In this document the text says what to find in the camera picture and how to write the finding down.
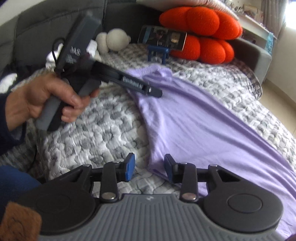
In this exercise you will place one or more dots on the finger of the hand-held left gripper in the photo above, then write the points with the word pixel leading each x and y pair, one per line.
pixel 155 92

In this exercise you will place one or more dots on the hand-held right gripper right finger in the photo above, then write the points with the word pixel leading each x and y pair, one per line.
pixel 168 166

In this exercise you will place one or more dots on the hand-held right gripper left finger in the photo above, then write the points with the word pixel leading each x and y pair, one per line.
pixel 130 166

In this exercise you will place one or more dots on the light purple shirt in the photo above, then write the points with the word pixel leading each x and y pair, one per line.
pixel 196 120

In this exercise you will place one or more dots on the person's left forearm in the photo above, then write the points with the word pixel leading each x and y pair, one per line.
pixel 9 139

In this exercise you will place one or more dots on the person's left hand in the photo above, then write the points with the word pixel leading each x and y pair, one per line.
pixel 34 99

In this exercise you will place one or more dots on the white plush toy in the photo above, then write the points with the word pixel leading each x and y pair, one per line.
pixel 118 39

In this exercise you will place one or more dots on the blue phone stand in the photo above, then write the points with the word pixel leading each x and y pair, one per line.
pixel 157 49

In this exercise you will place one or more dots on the grey sofa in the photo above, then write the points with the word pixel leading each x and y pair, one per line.
pixel 34 25

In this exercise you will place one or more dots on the grey checked quilt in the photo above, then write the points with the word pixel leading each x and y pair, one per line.
pixel 92 139

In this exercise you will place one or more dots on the smartphone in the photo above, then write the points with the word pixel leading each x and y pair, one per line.
pixel 161 37

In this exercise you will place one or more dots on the orange pumpkin cushion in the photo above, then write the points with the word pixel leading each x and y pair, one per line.
pixel 210 49
pixel 201 20

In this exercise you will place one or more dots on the white pillow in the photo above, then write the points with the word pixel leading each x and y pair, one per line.
pixel 175 3

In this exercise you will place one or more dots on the white desk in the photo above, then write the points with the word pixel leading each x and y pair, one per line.
pixel 252 25

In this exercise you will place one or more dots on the person's leg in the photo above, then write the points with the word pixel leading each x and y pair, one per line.
pixel 13 185

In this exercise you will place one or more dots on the blue plastic bag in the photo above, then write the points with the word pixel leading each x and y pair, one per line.
pixel 269 44

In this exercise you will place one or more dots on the brown fuzzy cloth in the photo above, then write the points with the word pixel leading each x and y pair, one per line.
pixel 18 222

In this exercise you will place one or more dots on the grey curtain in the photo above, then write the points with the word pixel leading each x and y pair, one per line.
pixel 272 11

